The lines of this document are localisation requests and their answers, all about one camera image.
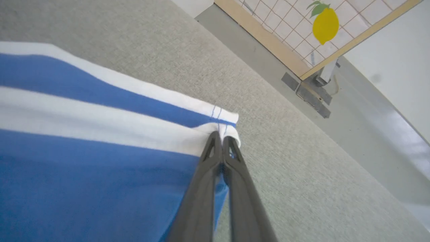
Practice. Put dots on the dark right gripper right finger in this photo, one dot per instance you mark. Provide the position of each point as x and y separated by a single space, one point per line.
245 208

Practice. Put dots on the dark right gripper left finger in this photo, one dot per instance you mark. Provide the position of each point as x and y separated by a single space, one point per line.
198 201

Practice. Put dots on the blue white striped garment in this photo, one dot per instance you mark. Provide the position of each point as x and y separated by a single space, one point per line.
84 185

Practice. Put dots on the grey fabric sofa seat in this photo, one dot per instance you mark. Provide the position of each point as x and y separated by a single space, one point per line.
285 168

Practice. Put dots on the grey metal panel foot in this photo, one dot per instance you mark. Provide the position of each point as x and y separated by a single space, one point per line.
314 101
326 76

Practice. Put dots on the small black floor tape patch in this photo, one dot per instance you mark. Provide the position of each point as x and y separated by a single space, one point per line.
290 81

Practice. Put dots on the lemon print tiled partition panel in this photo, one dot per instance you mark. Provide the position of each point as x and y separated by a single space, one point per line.
292 30

